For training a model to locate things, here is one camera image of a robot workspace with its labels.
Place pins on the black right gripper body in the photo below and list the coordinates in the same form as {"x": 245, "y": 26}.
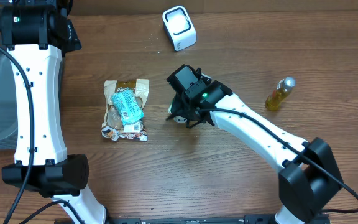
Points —
{"x": 177, "y": 109}

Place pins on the green lid jar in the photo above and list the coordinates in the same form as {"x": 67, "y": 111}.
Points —
{"x": 177, "y": 119}

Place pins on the teal snack packet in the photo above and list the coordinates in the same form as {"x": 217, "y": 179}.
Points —
{"x": 127, "y": 106}

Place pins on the brown white snack bag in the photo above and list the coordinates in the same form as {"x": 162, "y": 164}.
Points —
{"x": 112, "y": 126}

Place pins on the yellow oil bottle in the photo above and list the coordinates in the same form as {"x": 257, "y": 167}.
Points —
{"x": 283, "y": 90}

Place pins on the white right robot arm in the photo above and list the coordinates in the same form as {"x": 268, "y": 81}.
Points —
{"x": 308, "y": 175}

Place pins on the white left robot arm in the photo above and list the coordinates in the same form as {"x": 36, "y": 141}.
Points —
{"x": 36, "y": 35}

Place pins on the white barcode scanner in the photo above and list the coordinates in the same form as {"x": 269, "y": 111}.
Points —
{"x": 179, "y": 28}

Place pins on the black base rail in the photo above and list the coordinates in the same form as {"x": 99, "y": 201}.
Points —
{"x": 197, "y": 220}

